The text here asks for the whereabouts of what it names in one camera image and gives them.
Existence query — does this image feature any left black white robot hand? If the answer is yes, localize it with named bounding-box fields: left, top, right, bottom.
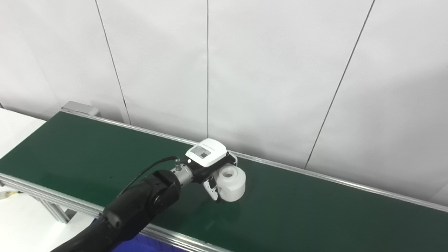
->
left=185, top=138, right=238, bottom=202

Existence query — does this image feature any white cylindrical plastic part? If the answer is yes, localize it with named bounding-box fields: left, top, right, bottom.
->
left=214, top=165, right=246, bottom=202

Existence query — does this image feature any blue plastic bin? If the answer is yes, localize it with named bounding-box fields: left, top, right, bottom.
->
left=110, top=233, right=182, bottom=252

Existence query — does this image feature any green conveyor belt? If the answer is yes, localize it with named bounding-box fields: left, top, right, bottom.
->
left=0, top=111, right=448, bottom=252
left=0, top=108, right=448, bottom=252

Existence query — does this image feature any grey conveyor end housing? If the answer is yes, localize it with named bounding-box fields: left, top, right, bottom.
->
left=61, top=101, right=102, bottom=118

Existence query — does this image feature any aluminium conveyor leg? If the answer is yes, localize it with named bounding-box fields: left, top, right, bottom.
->
left=37, top=198, right=71, bottom=224

